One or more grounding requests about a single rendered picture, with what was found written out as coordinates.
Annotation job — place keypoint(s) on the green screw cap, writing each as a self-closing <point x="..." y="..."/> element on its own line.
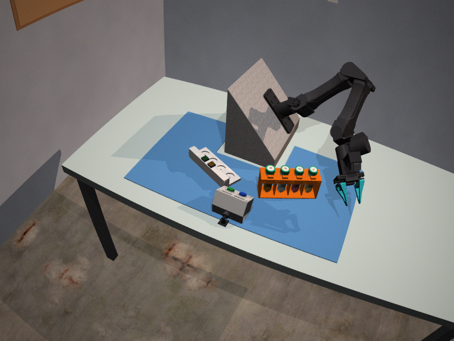
<point x="299" y="170"/>
<point x="270" y="169"/>
<point x="285" y="170"/>
<point x="313" y="170"/>

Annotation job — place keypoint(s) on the blue bench mat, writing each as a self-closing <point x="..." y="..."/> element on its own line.
<point x="316" y="226"/>

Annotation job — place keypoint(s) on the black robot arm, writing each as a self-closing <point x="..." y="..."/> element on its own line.
<point x="351" y="147"/>

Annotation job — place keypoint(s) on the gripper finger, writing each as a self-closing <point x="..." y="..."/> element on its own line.
<point x="358" y="189"/>
<point x="341" y="189"/>

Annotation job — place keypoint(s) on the white cap tray with round nests and two lamps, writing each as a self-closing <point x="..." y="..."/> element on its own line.
<point x="213" y="166"/>

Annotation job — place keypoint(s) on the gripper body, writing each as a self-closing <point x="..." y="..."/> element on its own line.
<point x="349" y="179"/>

